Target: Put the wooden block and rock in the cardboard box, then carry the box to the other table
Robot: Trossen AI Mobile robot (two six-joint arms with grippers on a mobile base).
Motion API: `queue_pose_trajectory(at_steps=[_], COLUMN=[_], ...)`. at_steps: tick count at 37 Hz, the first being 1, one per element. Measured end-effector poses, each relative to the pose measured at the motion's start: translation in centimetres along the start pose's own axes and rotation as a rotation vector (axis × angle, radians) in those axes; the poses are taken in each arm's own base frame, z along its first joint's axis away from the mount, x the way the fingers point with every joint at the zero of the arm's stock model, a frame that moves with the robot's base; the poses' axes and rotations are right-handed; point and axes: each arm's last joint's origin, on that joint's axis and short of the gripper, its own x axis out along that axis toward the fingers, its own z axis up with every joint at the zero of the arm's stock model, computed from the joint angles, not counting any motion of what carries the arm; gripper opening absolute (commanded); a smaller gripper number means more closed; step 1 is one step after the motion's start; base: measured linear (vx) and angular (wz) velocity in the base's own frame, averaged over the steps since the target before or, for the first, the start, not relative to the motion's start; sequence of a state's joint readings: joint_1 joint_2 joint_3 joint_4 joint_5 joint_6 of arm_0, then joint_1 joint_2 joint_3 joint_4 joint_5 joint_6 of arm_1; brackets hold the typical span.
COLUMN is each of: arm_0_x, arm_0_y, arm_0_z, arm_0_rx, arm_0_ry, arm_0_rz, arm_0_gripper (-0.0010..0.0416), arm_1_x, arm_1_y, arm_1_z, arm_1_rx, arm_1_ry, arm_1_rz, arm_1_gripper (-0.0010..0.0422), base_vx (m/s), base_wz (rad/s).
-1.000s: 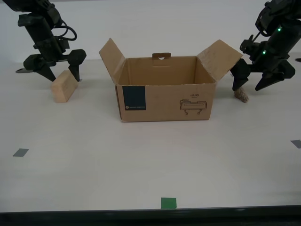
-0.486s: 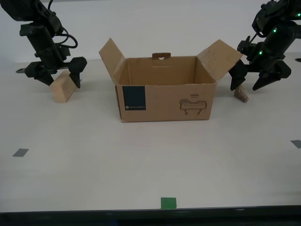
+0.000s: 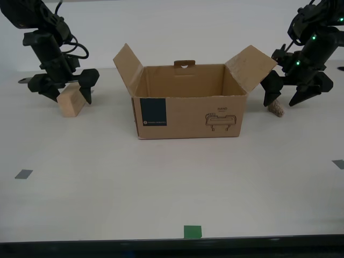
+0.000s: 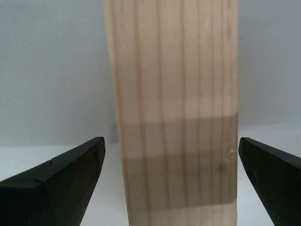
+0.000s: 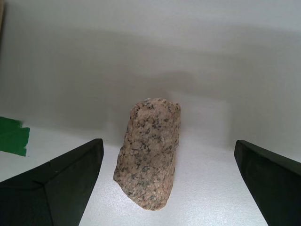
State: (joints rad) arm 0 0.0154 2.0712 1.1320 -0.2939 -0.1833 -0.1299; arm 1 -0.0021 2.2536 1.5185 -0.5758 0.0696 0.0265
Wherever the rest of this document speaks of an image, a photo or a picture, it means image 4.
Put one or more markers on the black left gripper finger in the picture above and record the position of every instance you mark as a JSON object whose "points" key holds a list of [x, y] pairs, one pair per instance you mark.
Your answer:
{"points": [[47, 195], [279, 186]]}

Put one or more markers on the light wooden block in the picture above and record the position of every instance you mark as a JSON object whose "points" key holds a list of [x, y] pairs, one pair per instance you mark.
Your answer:
{"points": [[174, 106]]}

